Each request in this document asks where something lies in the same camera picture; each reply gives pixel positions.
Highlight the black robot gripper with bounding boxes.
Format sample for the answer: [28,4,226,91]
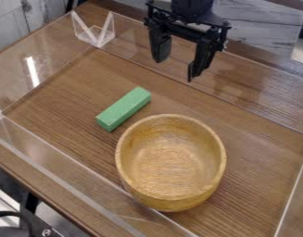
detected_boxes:
[143,0,231,81]

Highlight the green rectangular block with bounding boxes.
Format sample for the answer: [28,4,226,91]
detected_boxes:
[95,87,151,132]

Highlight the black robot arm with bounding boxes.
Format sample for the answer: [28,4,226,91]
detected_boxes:
[143,0,231,81]

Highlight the brown wooden bowl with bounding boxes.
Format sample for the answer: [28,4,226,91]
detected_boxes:
[115,114,227,212]

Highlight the clear acrylic corner bracket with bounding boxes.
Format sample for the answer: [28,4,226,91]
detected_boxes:
[71,11,115,48]

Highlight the clear acrylic tray wall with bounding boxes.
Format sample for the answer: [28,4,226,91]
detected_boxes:
[0,112,198,237]

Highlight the black metal table bracket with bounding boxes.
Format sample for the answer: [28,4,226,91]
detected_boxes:
[20,193,63,237]

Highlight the black cable under table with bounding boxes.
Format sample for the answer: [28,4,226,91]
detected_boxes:
[0,210,25,220]

